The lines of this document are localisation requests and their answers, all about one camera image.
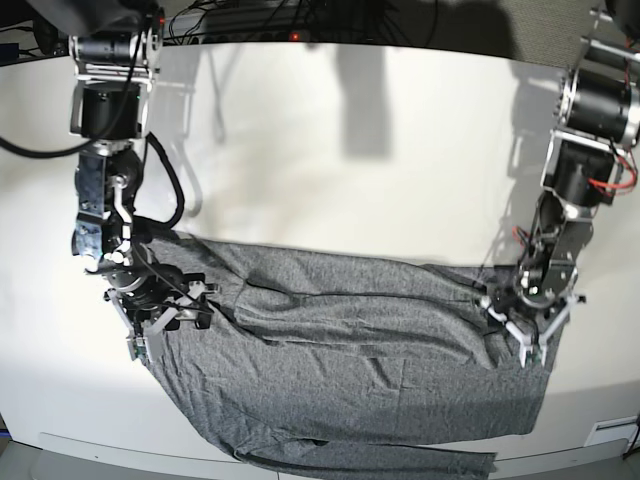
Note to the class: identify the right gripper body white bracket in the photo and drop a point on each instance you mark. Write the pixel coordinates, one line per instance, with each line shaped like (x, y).
(140, 298)

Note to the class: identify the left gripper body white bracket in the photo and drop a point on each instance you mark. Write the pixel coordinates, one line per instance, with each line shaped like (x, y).
(516, 327)

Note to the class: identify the grey long-sleeve T-shirt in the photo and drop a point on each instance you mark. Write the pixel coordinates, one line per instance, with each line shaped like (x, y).
(342, 367)

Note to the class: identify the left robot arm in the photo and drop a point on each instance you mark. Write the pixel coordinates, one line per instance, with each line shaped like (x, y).
(589, 162)

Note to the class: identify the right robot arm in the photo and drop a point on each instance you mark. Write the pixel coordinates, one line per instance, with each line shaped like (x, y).
(115, 46)

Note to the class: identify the black power strip with LED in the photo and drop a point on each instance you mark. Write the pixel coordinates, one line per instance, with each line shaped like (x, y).
(206, 32)

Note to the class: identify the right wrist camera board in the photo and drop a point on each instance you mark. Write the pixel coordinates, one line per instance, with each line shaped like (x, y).
(137, 348)

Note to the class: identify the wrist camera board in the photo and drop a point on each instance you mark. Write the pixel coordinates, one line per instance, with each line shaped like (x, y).
(531, 358)
(137, 348)

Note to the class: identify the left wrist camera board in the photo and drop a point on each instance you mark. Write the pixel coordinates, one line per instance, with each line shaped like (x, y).
(531, 358)

